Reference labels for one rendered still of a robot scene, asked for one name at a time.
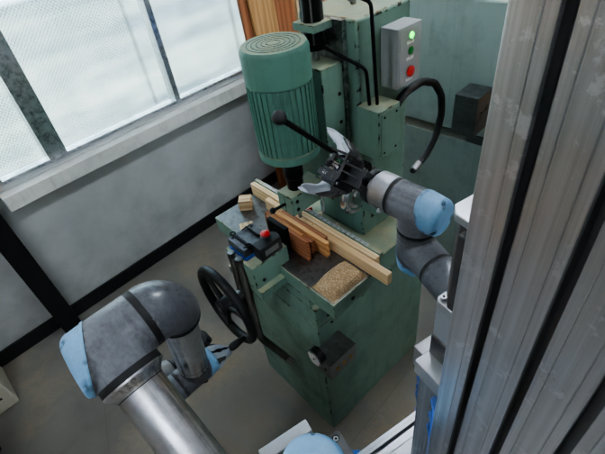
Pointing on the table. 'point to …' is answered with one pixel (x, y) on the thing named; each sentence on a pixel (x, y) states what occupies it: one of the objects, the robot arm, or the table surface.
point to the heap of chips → (338, 281)
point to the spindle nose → (293, 177)
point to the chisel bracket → (293, 199)
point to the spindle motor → (281, 95)
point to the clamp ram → (280, 231)
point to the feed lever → (308, 134)
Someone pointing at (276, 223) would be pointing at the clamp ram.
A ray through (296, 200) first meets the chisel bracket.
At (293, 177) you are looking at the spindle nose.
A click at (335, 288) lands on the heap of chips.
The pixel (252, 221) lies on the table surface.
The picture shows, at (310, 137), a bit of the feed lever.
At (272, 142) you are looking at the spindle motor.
